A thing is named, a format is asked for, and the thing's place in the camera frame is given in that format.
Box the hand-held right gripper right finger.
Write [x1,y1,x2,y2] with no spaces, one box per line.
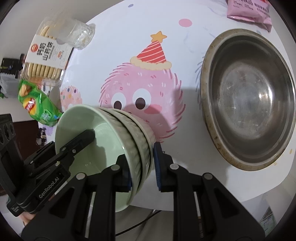
[153,141,266,241]

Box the clear biscuit box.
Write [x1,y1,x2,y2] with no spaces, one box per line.
[21,20,74,87]

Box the dark wooden cabinet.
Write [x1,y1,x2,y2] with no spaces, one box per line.
[11,120,40,158]

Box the person's left hand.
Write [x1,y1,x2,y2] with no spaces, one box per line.
[20,211,37,226]

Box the green chips bag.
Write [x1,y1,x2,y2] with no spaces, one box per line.
[18,79,63,127]

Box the black wristwatch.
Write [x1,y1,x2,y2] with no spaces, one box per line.
[36,127,48,145]

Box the green ceramic bowl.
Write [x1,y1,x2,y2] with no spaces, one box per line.
[98,107,147,197]
[55,104,133,212]

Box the large steel bowl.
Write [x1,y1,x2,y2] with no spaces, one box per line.
[199,28,296,171]

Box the cream ceramic bowl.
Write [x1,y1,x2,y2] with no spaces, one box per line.
[111,108,156,181]

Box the black bag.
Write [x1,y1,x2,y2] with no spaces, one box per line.
[0,54,26,75]

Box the translucent white bag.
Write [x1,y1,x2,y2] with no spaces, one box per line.
[0,73,22,99]

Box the clear glass cup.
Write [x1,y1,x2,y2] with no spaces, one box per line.
[55,16,96,49]

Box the pink snack bag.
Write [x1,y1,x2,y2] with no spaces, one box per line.
[227,0,273,32]

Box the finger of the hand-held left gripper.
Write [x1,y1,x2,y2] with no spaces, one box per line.
[55,129,96,163]

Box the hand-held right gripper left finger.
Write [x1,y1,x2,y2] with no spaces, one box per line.
[21,154,133,241]

